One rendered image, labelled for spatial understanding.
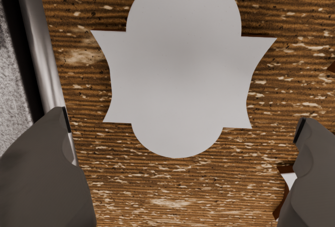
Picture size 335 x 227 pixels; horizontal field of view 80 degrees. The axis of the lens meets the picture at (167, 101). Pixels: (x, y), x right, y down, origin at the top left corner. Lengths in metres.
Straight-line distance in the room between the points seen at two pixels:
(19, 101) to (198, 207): 0.21
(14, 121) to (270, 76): 0.24
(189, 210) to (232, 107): 0.14
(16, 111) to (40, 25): 0.10
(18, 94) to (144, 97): 0.13
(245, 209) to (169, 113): 0.16
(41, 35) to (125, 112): 0.09
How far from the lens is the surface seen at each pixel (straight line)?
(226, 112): 0.16
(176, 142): 0.17
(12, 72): 0.23
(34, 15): 0.19
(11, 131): 0.27
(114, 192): 0.25
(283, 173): 0.22
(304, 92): 0.19
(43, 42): 0.20
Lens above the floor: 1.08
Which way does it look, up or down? 62 degrees down
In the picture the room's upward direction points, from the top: 177 degrees counter-clockwise
